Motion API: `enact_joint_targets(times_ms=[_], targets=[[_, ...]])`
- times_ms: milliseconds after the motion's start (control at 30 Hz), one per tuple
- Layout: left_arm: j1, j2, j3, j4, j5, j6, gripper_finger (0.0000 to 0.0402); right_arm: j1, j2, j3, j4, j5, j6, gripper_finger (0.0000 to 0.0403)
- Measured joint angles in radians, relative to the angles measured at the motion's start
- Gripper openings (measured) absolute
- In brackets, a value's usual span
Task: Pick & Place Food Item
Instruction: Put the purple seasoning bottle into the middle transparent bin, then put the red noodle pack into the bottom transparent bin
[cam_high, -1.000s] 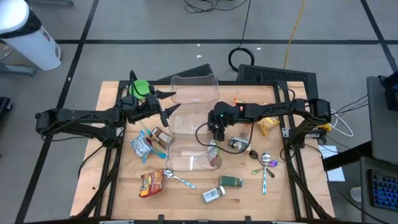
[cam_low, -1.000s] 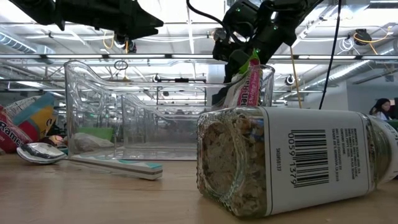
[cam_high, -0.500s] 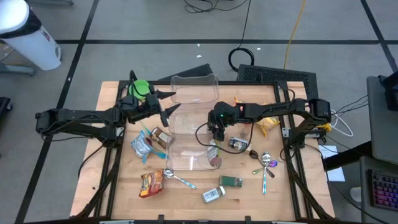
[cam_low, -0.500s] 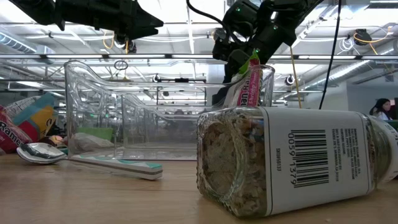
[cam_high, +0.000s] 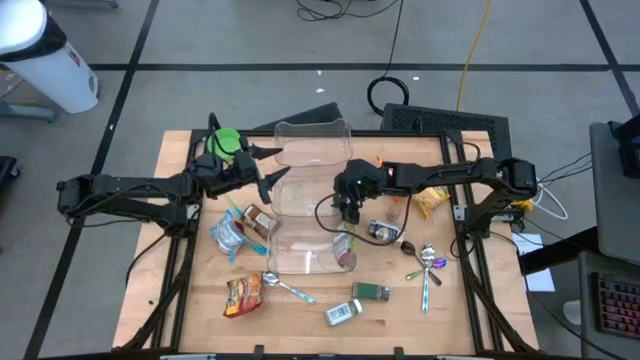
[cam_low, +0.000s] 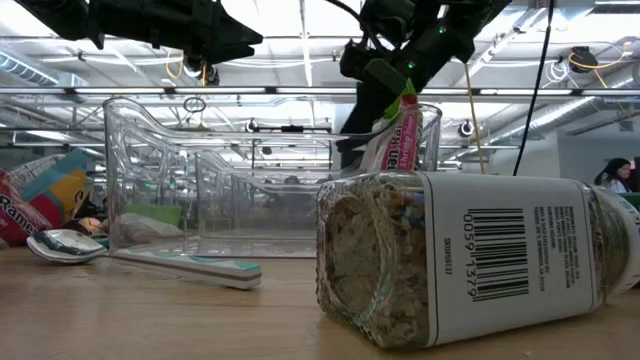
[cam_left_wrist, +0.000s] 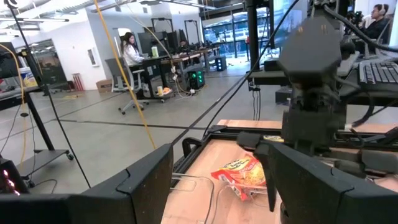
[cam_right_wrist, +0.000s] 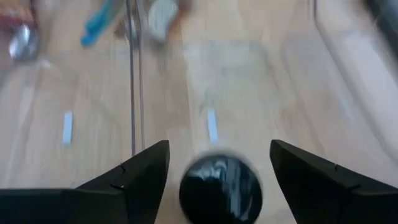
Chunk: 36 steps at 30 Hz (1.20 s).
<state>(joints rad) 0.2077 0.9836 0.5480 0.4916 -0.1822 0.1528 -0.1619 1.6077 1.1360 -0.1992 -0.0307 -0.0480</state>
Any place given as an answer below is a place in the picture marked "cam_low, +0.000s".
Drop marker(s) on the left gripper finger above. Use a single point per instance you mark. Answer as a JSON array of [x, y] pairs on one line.
[[225, 37]]

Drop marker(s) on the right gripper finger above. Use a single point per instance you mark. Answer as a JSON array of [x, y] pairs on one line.
[[360, 130], [385, 75]]

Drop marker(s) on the green red snack packet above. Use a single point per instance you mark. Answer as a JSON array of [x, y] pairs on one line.
[[405, 145]]

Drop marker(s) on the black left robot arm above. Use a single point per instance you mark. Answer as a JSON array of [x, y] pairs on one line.
[[55, 15]]

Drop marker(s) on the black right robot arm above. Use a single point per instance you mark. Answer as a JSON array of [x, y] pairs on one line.
[[492, 7]]

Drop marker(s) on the clear three-compartment plastic bin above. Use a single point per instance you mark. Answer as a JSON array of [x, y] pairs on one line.
[[225, 220]]

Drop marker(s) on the white-label spice jar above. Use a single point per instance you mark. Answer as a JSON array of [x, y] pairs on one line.
[[500, 250]]

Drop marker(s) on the teal and white flat packet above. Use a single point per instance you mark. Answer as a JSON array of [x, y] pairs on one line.
[[92, 225]]

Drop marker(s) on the person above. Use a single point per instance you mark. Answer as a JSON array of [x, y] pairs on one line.
[[615, 175]]

